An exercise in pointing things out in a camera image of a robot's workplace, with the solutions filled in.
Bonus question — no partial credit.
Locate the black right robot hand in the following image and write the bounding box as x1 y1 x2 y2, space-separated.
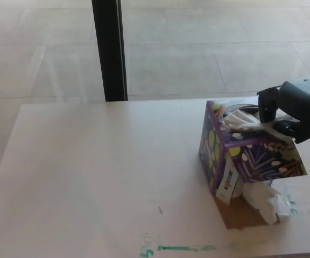
256 75 310 145

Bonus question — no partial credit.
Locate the white tissue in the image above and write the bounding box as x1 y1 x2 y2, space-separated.
221 110 293 140

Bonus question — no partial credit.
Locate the purple floral tissue box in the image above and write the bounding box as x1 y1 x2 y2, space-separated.
198 99 308 231

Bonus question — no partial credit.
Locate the white tissues bunch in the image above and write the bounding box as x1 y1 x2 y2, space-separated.
234 182 290 225

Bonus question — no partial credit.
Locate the black window frame post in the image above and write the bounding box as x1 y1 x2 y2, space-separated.
91 0 129 102

